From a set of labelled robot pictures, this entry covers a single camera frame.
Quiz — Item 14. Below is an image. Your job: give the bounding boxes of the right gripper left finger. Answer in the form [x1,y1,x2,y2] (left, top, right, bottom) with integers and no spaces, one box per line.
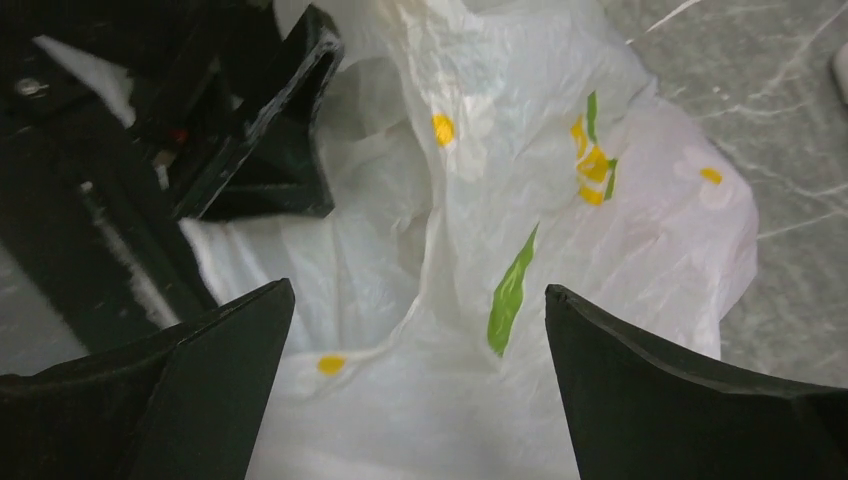
[1,279,295,479]

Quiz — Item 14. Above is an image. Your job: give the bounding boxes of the white printed plastic bag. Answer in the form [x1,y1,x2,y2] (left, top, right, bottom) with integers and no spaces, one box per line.
[181,1,758,479]

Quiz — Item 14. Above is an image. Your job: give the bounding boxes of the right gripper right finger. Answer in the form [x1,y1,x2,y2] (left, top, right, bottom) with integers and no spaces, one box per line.
[545,284,847,479]

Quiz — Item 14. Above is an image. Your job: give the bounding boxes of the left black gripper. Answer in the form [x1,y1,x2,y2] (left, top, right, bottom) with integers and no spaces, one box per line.
[1,1,344,354]

